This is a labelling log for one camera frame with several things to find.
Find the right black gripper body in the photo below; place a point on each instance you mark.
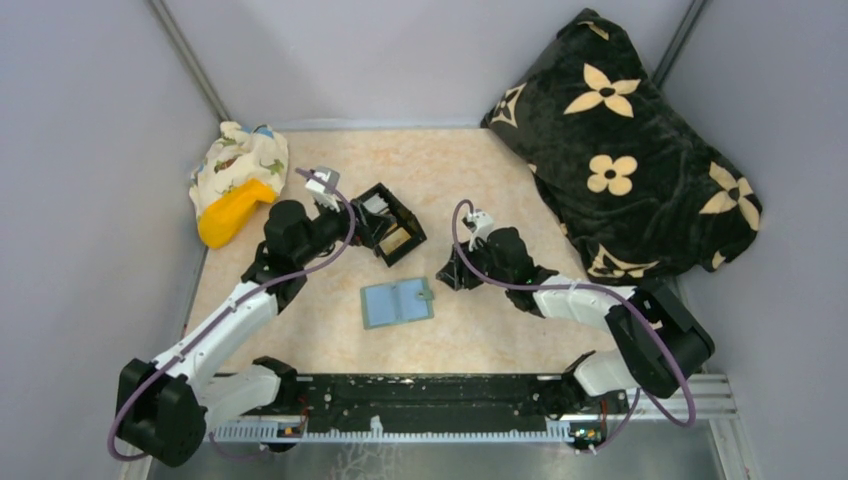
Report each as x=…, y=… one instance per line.
x=473, y=263

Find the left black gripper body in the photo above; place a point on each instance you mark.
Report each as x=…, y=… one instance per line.
x=357, y=216

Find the black plastic box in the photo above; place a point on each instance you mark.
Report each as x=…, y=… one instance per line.
x=371, y=229

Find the green card holder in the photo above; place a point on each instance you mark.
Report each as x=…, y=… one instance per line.
x=396, y=303

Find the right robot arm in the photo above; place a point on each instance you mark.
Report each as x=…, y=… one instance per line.
x=658, y=341

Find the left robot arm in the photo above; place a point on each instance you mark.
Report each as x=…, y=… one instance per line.
x=168, y=406

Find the white card in box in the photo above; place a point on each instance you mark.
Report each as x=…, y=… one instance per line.
x=376, y=204

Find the yellow plastic object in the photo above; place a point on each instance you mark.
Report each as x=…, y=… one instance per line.
x=219, y=223

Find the dinosaur print cloth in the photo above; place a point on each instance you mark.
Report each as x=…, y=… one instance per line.
x=238, y=155

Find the black floral blanket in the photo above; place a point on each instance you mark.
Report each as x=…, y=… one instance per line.
x=638, y=193

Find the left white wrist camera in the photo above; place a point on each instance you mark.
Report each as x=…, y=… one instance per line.
x=321, y=184

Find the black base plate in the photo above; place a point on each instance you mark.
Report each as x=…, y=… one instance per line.
x=452, y=404

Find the aluminium frame rail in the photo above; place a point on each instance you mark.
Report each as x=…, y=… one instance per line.
x=710, y=398

